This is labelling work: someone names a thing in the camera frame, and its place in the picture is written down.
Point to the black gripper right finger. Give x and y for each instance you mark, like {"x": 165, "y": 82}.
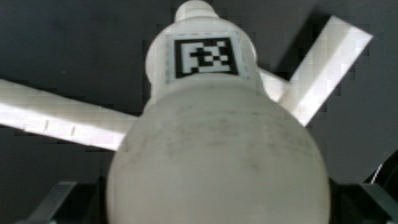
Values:
{"x": 364, "y": 201}

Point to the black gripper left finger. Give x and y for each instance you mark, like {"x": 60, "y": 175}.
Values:
{"x": 71, "y": 205}

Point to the white lamp bulb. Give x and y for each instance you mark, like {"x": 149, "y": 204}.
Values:
{"x": 219, "y": 164}

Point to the white L-shaped table fence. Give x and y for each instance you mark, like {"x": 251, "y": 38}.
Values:
{"x": 53, "y": 116}

